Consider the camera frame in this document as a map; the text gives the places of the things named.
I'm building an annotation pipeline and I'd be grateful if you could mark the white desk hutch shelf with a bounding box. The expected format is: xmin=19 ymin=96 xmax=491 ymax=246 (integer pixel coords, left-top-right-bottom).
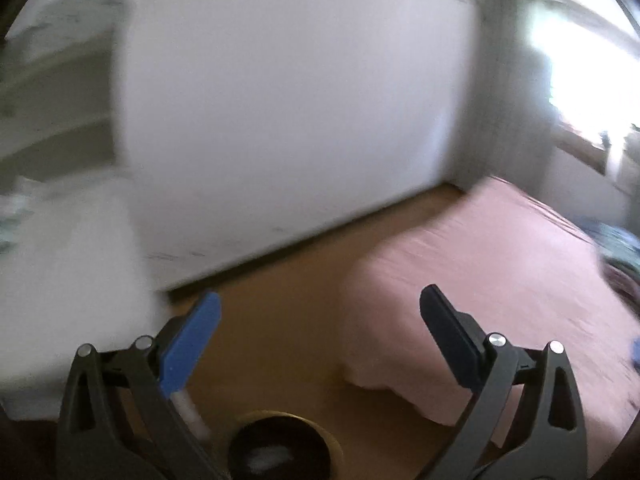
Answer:
xmin=1 ymin=0 xmax=128 ymax=191

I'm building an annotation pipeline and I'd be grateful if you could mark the pink bed sheet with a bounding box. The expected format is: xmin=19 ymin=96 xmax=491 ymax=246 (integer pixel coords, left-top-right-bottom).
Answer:
xmin=342 ymin=178 xmax=639 ymax=471

